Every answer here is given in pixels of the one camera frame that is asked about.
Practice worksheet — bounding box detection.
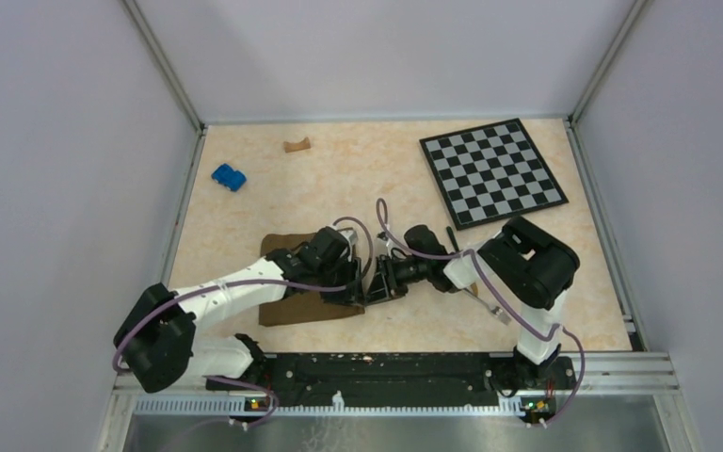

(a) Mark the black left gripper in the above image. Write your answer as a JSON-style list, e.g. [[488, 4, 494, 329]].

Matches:
[[313, 255, 367, 307]]

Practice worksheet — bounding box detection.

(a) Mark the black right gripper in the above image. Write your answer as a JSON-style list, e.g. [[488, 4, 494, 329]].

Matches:
[[366, 254, 431, 307]]

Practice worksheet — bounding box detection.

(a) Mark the brown fabric napkin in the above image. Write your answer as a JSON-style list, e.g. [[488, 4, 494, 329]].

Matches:
[[258, 233, 365, 327]]

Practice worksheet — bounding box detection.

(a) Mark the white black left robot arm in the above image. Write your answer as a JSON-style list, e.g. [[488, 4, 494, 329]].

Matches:
[[112, 225, 362, 394]]

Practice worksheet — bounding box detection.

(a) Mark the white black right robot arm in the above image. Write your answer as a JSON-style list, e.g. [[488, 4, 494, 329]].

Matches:
[[367, 216, 580, 388]]

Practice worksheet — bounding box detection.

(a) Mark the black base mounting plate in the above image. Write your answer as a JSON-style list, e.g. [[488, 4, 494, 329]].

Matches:
[[239, 352, 577, 408]]

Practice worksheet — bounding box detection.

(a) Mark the silver metal fork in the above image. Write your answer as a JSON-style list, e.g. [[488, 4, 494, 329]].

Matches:
[[464, 289, 511, 326]]

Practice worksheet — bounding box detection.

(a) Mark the small wooden arch block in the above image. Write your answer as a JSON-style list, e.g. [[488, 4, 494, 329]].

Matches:
[[282, 137, 312, 153]]

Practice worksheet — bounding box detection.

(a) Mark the black white checkerboard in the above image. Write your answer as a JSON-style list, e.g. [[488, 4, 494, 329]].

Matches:
[[419, 118, 569, 231]]

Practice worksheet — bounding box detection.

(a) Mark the blue toy car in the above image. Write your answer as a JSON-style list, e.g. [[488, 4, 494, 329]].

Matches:
[[211, 163, 247, 192]]

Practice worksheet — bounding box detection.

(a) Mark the green wooden handled knife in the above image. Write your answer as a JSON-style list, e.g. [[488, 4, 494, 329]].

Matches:
[[445, 226, 478, 297]]

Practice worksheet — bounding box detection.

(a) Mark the aluminium frame rail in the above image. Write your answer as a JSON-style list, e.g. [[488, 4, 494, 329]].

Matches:
[[113, 352, 679, 419]]

